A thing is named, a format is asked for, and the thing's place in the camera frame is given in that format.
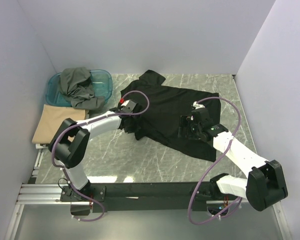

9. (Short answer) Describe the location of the black t shirt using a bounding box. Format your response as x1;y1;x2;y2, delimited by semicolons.
120;70;221;162

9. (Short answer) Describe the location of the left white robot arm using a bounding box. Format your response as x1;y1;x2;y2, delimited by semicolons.
48;99;142;201

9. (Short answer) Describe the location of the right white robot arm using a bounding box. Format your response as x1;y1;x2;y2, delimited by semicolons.
178;107;288;212

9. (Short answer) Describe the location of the teal plastic bin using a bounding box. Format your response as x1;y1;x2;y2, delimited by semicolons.
45;69;113;107

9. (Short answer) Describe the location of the grey t shirt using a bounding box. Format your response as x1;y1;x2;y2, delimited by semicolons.
58;67;105;112

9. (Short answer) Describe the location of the folded tan t shirt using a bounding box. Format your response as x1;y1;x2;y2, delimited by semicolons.
32;104;87;145

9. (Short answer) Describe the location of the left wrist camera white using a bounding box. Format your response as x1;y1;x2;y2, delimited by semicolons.
118;98;130;107

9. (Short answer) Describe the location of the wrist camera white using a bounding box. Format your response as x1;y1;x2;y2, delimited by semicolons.
192;101;205;111
118;98;130;107

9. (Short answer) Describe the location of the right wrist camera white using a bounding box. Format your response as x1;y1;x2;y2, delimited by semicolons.
192;101;205;111

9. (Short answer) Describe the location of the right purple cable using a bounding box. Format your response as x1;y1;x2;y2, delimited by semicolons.
187;96;243;225

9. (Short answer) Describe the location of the aluminium frame rail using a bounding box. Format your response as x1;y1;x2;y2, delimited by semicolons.
14;182;282;206

